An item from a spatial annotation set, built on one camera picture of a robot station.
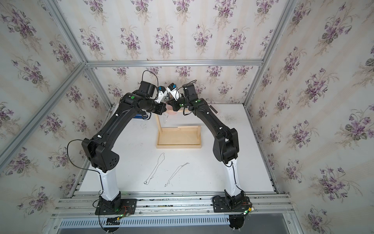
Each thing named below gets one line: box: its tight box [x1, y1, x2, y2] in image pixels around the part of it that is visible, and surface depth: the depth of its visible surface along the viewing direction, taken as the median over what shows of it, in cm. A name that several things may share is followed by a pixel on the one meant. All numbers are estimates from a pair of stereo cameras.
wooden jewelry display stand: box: [155, 114, 202, 149], surface depth 102 cm
